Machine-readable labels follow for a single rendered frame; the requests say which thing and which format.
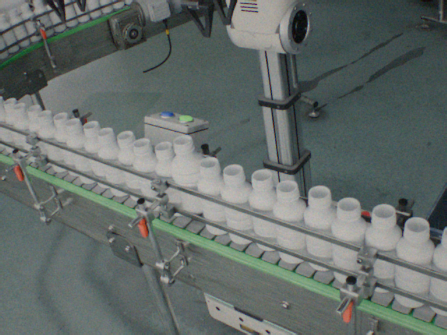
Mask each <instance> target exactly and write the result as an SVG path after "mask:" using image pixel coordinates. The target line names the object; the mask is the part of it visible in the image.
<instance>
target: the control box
mask: <svg viewBox="0 0 447 335"><path fill-rule="evenodd" d="M181 116H183V115H180V114H175V113H173V116H170V117H165V116H161V113H158V114H153V115H149V116H145V138H147V139H149V141H150V142H151V146H156V145H157V144H158V143H160V142H164V141H169V142H172V144H173V146H175V143H174V139H175V138H177V137H179V136H182V135H188V136H191V137H192V140H193V145H194V147H195V149H194V150H195V152H199V151H202V150H201V148H200V146H201V145H202V144H205V143H206V144H208V127H209V122H208V121H205V120H201V119H196V118H192V120H191V121H182V120H179V118H180V117H181Z"/></svg>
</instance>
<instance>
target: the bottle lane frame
mask: <svg viewBox="0 0 447 335"><path fill-rule="evenodd" d="M13 163H14V162H13V159H12V158H10V157H8V156H5V155H3V154H2V153H0V193H3V194H4V195H7V196H8V197H10V198H12V199H14V200H17V201H18V202H20V203H21V204H24V205H26V206H28V207H29V208H31V209H33V210H36V211H38V210H37V209H35V208H34V205H35V202H34V200H33V198H32V196H31V193H30V191H29V189H28V187H27V184H26V182H25V180H24V179H23V181H20V180H19V178H18V176H17V174H16V172H15V171H14V170H12V171H10V172H9V173H6V171H5V169H6V168H8V167H9V166H10V165H12V164H13ZM26 169H27V172H28V173H29V176H30V178H31V180H32V182H33V184H34V187H35V189H36V192H37V194H38V196H39V198H40V200H41V202H46V201H47V200H48V199H49V198H51V197H52V193H51V191H50V188H49V185H51V186H52V187H54V190H55V192H56V194H57V196H55V197H54V198H53V199H52V200H51V201H49V202H48V203H47V212H48V214H49V215H50V214H52V212H53V211H55V210H56V209H57V208H58V206H57V204H56V203H55V200H54V199H55V198H56V199H58V200H59V201H60V203H61V206H62V209H60V210H59V211H58V212H57V213H55V214H54V216H52V218H53V219H54V220H55V221H57V222H59V223H61V224H63V225H65V226H67V227H69V228H71V229H73V230H76V231H78V232H80V233H82V234H83V235H84V236H86V237H89V238H91V239H93V240H96V241H98V242H100V243H102V244H105V245H106V246H109V247H110V248H111V246H110V243H109V241H108V238H107V235H106V233H107V232H108V231H109V232H114V233H116V234H119V235H121V236H123V237H126V238H127V239H128V240H129V241H130V242H131V243H132V244H133V245H134V247H135V250H136V251H137V254H138V257H139V259H140V261H141V263H143V264H144V265H147V266H148V267H151V268H152V269H156V270H158V271H160V269H157V268H156V267H155V264H156V258H155V256H154V252H153V249H152V245H151V243H150V240H149V236H147V237H146V238H144V237H143V236H142V235H141V231H140V228H139V226H138V225H136V226H135V227H134V228H133V229H130V228H129V227H128V224H129V223H130V222H132V221H133V220H134V219H135V218H136V217H137V214H136V211H135V208H136V207H137V206H135V207H134V208H132V207H129V206H126V205H125V204H124V202H123V203H121V204H120V203H118V202H115V201H113V198H114V197H113V198H112V199H108V198H107V197H105V196H103V193H102V194H100V195H99V194H98V193H95V192H93V191H92V190H93V189H92V190H90V191H89V190H87V189H85V188H83V187H82V186H77V185H75V184H73V181H72V183H71V182H69V181H66V180H64V178H63V179H61V178H59V177H56V176H55V174H54V175H52V174H48V173H47V172H46V171H45V172H44V171H41V170H39V169H38V168H34V167H31V165H27V167H26ZM38 212H39V211H38ZM160 217H161V216H159V217H158V218H155V219H154V220H153V221H152V223H153V226H154V231H155V233H156V237H157V240H158V243H159V246H160V249H161V251H162V254H163V258H164V259H165V260H169V259H170V258H171V257H172V256H173V255H174V254H175V253H176V252H177V249H176V246H175V242H174V239H176V240H179V241H181V245H182V246H183V250H184V252H180V253H179V254H180V255H184V256H185V257H186V261H187V264H188V266H185V267H184V268H183V269H182V270H181V272H180V273H179V274H178V275H176V276H175V278H176V279H177V280H179V281H180V282H183V283H185V284H187V285H189V286H191V287H192V288H196V289H198V290H200V291H202V292H204V293H206V294H208V295H211V296H213V297H215V298H217V299H220V300H221V301H224V302H226V303H228V304H230V305H232V306H234V307H237V308H240V309H242V310H243V311H246V312H247V313H250V314H252V315H255V316H256V317H258V318H260V319H261V318H262V319H264V320H267V321H268V322H271V323H272V324H275V325H278V326H280V327H282V328H284V329H286V330H288V331H290V332H294V333H296V334H298V335H348V334H347V322H344V319H343V315H342V316H338V315H336V314H335V311H336V310H337V308H338V307H339V305H340V304H341V302H342V301H340V298H339V291H340V289H338V288H335V287H333V285H332V284H333V282H334V280H335V279H333V280H332V281H331V282H330V283H329V284H325V283H322V282H320V281H317V280H315V279H314V276H315V274H316V272H315V273H314V274H313V275H312V277H311V278H307V277H306V276H303V275H300V274H297V273H296V271H295V270H296V269H297V267H298V266H297V267H296V268H295V269H294V270H292V271H290V270H288V269H285V268H283V267H280V266H279V262H280V261H281V260H280V261H278V262H277V263H276V264H272V263H269V262H266V261H264V260H262V257H263V254H262V255H261V256H260V257H259V258H256V257H254V256H251V255H248V254H246V252H245V251H246V249H247V248H248V247H247V248H246V249H244V250H243V251H238V250H236V249H233V248H230V243H231V242H230V243H228V245H227V246H225V245H223V244H221V243H219V242H217V241H215V240H214V239H215V237H214V238H213V239H208V238H207V237H204V236H201V234H200V233H201V232H202V231H200V232H199V233H198V234H195V233H193V232H190V231H188V230H187V229H186V228H187V227H188V226H186V227H185V228H179V227H177V226H176V225H173V222H174V221H172V222H171V223H169V222H165V221H162V220H161V219H160ZM372 295H373V294H372ZM393 302H394V301H393V300H392V301H391V303H390V304H389V305H388V306H387V307H385V306H382V305H380V304H377V303H375V302H373V301H372V296H371V297H368V299H364V298H363V301H362V303H361V304H360V306H359V307H357V312H356V318H357V334H356V335H366V333H367V332H368V331H369V329H368V317H370V318H373V319H375V320H377V321H378V331H377V332H375V331H374V332H373V334H374V335H447V329H445V328H443V327H439V326H436V325H435V320H436V316H435V317H434V318H433V319H432V320H431V322H426V321H424V320H421V319H419V318H415V317H413V312H414V308H413V309H412V310H411V311H410V312H409V314H405V313H401V312H399V311H396V310H394V309H392V305H393Z"/></svg>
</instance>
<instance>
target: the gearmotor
mask: <svg viewBox="0 0 447 335"><path fill-rule="evenodd" d="M181 10H182V8H181V6H180V2H179V0H132V2H131V3H130V8H128V9H126V10H124V11H122V12H120V13H117V14H114V15H112V16H111V17H109V18H108V19H109V22H110V28H111V31H112V35H113V37H114V40H115V45H116V46H117V47H118V49H119V50H123V49H125V50H127V49H129V48H131V47H134V46H136V45H139V44H141V43H144V42H147V38H146V35H145V30H144V27H146V26H147V25H150V24H152V23H153V22H158V21H159V20H163V21H162V22H163V23H165V28H166V34H167V37H168V42H169V46H170V49H169V53H168V56H167V57H166V59H165V61H163V62H162V63H161V64H159V65H158V66H155V67H153V68H150V69H148V70H145V71H143V72H144V73H146V72H148V71H150V70H153V69H155V68H158V67H159V66H161V65H162V64H164V63H165V62H166V61H167V60H168V57H169V56H170V53H171V43H170V37H169V30H168V25H167V22H168V20H167V19H166V18H167V17H170V16H171V15H174V14H176V13H179V12H180V11H181Z"/></svg>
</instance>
